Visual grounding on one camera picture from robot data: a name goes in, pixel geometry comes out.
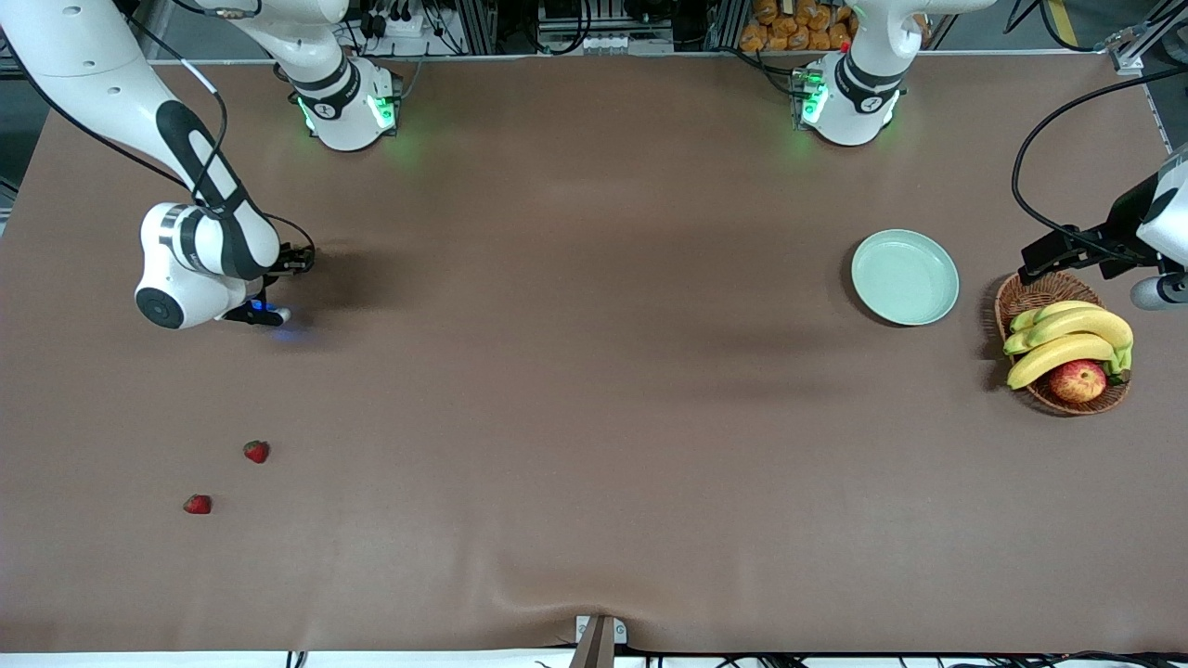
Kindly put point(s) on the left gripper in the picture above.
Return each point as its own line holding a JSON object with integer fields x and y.
{"x": 1116, "y": 230}

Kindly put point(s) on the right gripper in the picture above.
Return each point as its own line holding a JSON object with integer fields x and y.
{"x": 290, "y": 261}

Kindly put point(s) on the red green toy strawberry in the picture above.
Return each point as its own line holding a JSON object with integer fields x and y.
{"x": 197, "y": 504}
{"x": 256, "y": 452}

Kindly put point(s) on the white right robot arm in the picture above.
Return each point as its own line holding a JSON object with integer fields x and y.
{"x": 93, "y": 83}

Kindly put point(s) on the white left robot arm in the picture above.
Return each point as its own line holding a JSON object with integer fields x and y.
{"x": 854, "y": 111}

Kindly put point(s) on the pale green round plate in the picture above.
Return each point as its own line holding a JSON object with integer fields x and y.
{"x": 905, "y": 278}

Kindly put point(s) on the large yellow banana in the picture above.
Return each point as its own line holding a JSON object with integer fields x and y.
{"x": 1095, "y": 325}

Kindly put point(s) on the greenish yellow banana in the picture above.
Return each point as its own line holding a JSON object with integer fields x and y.
{"x": 1067, "y": 306}

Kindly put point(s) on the red apple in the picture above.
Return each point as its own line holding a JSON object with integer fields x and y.
{"x": 1077, "y": 382}

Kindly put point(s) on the brown wicker basket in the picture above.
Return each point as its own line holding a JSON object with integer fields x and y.
{"x": 1030, "y": 289}

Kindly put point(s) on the brown table mat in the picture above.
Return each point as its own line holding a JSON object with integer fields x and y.
{"x": 371, "y": 417}

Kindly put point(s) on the white power strip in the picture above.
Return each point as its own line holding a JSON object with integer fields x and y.
{"x": 399, "y": 23}

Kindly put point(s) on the pile of orange bread rolls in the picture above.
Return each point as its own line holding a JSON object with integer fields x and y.
{"x": 789, "y": 28}

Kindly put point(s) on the aluminium frame profile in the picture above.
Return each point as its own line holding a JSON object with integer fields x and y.
{"x": 1126, "y": 57}

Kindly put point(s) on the brown post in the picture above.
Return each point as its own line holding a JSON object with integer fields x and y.
{"x": 594, "y": 654}

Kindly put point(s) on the white metal edge bracket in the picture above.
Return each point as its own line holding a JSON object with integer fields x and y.
{"x": 620, "y": 633}

